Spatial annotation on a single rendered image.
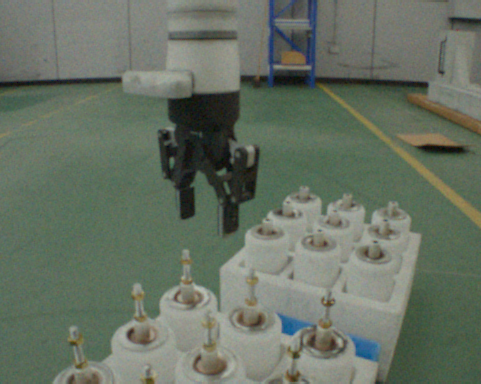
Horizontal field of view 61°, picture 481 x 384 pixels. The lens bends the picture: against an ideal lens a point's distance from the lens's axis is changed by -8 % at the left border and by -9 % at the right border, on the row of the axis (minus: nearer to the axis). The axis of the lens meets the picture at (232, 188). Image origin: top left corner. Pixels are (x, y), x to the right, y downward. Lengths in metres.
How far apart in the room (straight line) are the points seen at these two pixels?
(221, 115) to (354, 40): 6.29
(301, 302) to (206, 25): 0.64
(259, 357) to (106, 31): 6.45
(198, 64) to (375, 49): 6.39
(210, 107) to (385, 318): 0.59
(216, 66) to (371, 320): 0.62
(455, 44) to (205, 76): 4.43
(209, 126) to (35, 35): 6.97
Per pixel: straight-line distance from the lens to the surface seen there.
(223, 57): 0.42
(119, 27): 6.84
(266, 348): 0.68
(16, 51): 7.54
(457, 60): 4.72
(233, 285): 0.97
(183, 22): 0.43
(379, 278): 0.88
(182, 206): 0.51
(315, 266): 0.90
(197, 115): 0.42
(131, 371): 0.66
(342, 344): 0.66
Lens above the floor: 0.67
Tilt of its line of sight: 20 degrees down
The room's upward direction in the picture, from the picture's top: straight up
